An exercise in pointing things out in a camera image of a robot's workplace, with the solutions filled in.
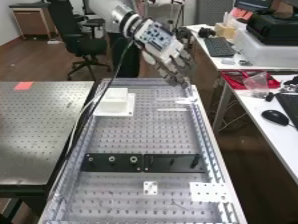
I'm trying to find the white perforated plate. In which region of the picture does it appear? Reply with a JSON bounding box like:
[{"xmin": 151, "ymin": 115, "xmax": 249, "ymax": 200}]
[{"xmin": 189, "ymin": 181, "xmax": 229, "ymax": 203}]

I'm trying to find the black computer mouse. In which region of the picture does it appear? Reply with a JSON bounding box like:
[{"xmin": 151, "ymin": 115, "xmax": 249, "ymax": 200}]
[{"xmin": 261, "ymin": 109, "xmax": 292, "ymax": 127}]

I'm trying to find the clear box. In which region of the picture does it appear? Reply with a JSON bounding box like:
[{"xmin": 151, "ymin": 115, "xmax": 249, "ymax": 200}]
[{"xmin": 38, "ymin": 78, "xmax": 251, "ymax": 224}]

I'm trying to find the black cable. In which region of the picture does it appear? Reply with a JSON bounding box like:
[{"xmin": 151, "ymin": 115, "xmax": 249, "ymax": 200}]
[{"xmin": 64, "ymin": 38, "xmax": 138, "ymax": 161}]

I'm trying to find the white desk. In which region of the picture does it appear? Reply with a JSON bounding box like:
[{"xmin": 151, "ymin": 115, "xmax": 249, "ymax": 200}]
[
  {"xmin": 212, "ymin": 74, "xmax": 298, "ymax": 188},
  {"xmin": 185, "ymin": 23, "xmax": 298, "ymax": 134}
]

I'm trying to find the wooden cabinet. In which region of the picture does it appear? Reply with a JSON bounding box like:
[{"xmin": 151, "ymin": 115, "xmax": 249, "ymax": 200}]
[{"xmin": 9, "ymin": 2, "xmax": 58, "ymax": 39}]

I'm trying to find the black office chair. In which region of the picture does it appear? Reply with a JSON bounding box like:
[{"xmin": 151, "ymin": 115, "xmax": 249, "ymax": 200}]
[{"xmin": 47, "ymin": 0, "xmax": 114, "ymax": 81}]

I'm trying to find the red tape patch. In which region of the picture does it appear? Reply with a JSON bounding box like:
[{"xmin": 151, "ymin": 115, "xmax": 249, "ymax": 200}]
[{"xmin": 13, "ymin": 81, "xmax": 35, "ymax": 92}]

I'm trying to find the red tray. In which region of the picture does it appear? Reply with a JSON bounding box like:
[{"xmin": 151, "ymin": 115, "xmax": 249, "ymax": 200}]
[{"xmin": 220, "ymin": 69, "xmax": 284, "ymax": 91}]

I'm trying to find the clear plastic cup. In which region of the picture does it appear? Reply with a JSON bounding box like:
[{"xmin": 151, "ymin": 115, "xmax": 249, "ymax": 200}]
[{"xmin": 243, "ymin": 71, "xmax": 272, "ymax": 98}]

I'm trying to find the black plate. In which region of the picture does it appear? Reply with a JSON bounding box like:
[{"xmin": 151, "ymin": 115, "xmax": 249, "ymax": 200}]
[{"xmin": 80, "ymin": 152, "xmax": 208, "ymax": 174}]

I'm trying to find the black printer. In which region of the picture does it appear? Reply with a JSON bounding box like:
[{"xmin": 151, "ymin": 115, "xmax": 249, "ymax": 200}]
[{"xmin": 245, "ymin": 10, "xmax": 298, "ymax": 47}]

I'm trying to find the black keyboard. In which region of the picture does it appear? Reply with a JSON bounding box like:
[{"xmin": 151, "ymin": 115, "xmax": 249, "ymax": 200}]
[
  {"xmin": 203, "ymin": 36, "xmax": 237, "ymax": 58},
  {"xmin": 275, "ymin": 92, "xmax": 298, "ymax": 130}
]

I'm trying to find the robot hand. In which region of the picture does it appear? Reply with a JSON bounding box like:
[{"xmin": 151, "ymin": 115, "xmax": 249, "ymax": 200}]
[{"xmin": 132, "ymin": 18, "xmax": 196, "ymax": 89}]

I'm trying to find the small white square bracket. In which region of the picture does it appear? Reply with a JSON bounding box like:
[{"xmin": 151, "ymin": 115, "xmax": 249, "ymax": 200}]
[{"xmin": 143, "ymin": 181, "xmax": 160, "ymax": 196}]

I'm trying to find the small white box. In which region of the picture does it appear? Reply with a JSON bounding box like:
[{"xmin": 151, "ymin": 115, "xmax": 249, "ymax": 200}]
[{"xmin": 92, "ymin": 87, "xmax": 138, "ymax": 118}]

